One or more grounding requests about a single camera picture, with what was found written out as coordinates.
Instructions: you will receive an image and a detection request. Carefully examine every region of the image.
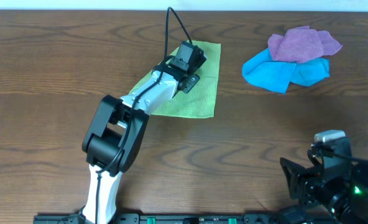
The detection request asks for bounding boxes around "purple microfiber cloth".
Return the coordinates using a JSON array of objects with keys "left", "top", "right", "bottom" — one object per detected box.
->
[{"left": 267, "top": 26, "right": 343, "bottom": 63}]

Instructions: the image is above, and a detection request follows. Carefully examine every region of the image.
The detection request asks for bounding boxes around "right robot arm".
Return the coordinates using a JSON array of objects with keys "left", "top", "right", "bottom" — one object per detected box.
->
[{"left": 280, "top": 137, "right": 368, "bottom": 223}]

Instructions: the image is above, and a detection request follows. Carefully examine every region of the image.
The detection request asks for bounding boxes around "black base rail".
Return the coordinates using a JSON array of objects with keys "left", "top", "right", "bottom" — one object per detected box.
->
[{"left": 33, "top": 212, "right": 343, "bottom": 224}]

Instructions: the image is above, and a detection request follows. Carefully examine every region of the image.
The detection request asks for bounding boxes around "left black cable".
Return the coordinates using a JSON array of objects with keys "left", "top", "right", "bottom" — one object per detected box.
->
[{"left": 94, "top": 6, "right": 193, "bottom": 224}]

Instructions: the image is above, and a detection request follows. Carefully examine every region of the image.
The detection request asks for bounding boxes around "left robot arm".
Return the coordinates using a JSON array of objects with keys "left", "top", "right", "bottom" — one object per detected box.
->
[{"left": 79, "top": 42, "right": 207, "bottom": 224}]

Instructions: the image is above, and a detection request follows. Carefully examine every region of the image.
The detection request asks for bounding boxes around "blue microfiber cloth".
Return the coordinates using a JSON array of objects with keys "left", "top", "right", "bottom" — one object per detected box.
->
[{"left": 242, "top": 49, "right": 330, "bottom": 94}]

